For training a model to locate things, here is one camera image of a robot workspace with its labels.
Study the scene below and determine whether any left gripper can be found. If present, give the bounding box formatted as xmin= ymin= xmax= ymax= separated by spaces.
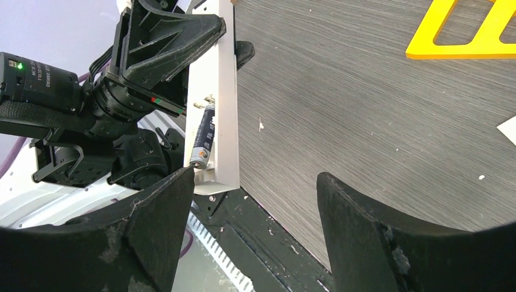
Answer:
xmin=106 ymin=1 xmax=256 ymax=117

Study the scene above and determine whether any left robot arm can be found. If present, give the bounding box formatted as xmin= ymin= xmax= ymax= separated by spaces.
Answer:
xmin=1 ymin=1 xmax=235 ymax=190

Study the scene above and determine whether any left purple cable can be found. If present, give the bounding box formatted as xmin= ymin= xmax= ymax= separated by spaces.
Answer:
xmin=0 ymin=72 xmax=91 ymax=178

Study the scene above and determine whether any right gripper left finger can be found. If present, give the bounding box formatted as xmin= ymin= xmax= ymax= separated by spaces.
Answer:
xmin=1 ymin=167 xmax=194 ymax=291

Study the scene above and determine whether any yellow triangular frame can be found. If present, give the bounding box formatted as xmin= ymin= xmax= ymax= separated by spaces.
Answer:
xmin=405 ymin=1 xmax=515 ymax=60

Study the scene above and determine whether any white remote battery cover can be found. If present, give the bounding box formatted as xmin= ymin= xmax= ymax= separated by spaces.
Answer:
xmin=184 ymin=1 xmax=240 ymax=196

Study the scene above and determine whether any long white remote lid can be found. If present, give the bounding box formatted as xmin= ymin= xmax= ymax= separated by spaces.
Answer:
xmin=497 ymin=116 xmax=516 ymax=145

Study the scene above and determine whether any black battery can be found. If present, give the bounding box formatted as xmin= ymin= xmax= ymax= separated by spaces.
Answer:
xmin=189 ymin=105 xmax=215 ymax=169

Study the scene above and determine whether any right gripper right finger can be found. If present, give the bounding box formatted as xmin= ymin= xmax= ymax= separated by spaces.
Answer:
xmin=316 ymin=172 xmax=515 ymax=291

